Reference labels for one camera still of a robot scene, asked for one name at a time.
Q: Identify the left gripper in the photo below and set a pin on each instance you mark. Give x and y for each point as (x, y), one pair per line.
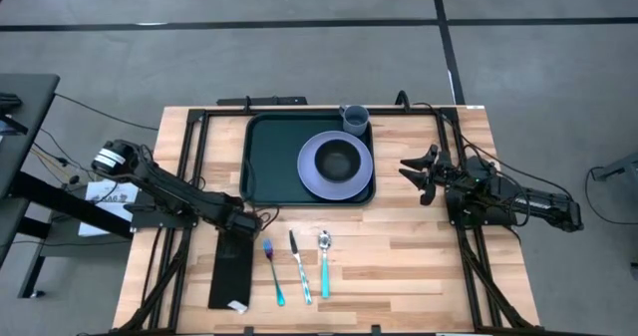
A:
(244, 221)

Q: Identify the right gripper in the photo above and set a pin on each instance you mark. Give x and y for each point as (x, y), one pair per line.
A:
(448, 174)

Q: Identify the black napkin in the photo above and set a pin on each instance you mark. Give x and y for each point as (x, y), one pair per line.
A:
(231, 281)

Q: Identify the lavender round plate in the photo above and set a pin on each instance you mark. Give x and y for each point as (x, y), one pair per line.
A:
(360, 179)

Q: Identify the grey-blue cup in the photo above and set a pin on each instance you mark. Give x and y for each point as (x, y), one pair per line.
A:
(356, 121)

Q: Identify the black bowl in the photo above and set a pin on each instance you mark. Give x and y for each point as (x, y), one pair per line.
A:
(337, 160)

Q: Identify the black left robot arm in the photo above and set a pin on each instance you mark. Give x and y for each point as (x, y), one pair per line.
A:
(169, 191)

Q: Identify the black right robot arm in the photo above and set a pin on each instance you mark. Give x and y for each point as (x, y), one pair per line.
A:
(543, 206)

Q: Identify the dark green plastic tray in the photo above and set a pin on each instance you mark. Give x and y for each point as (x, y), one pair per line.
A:
(274, 151)

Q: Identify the black power strip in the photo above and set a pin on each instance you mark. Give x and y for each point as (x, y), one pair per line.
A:
(264, 101)

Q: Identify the white paper sheet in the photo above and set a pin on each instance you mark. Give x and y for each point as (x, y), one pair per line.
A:
(99, 211)

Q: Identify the grey metal stand foot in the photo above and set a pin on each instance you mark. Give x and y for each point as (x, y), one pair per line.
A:
(620, 168)

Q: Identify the black desk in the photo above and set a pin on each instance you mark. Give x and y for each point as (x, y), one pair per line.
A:
(25, 126)

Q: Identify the black desk device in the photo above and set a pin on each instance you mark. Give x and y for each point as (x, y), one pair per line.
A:
(9, 101)

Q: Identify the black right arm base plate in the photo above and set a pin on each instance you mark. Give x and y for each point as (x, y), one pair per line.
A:
(458, 216)

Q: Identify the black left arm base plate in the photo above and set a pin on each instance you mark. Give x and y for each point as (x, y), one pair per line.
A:
(149, 221)

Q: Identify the black aluminium table frame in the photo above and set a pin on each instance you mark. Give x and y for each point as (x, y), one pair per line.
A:
(195, 116)

